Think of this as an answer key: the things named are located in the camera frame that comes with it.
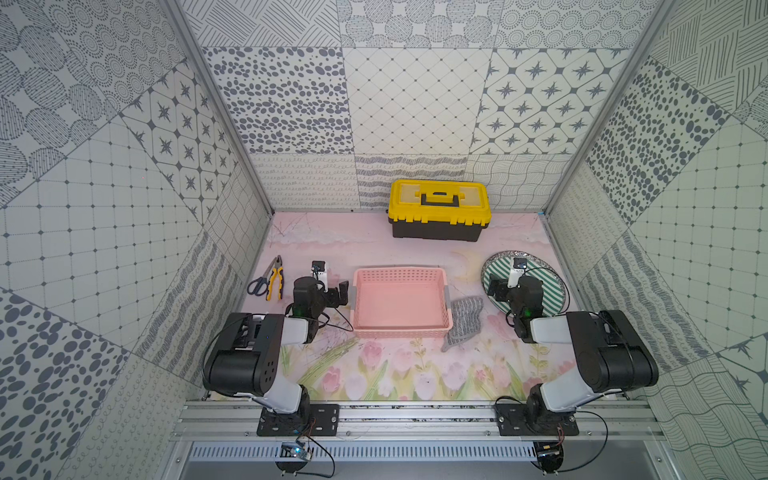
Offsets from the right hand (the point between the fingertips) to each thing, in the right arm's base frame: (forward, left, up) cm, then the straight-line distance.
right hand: (507, 277), depth 95 cm
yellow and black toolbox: (+18, +22, +13) cm, 32 cm away
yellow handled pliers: (+4, +77, -2) cm, 78 cm away
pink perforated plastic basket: (-7, +35, -6) cm, 36 cm away
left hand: (-2, +58, +2) cm, 58 cm away
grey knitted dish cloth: (-16, +15, 0) cm, 22 cm away
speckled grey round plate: (+14, -10, -5) cm, 17 cm away
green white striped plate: (0, -16, -4) cm, 17 cm away
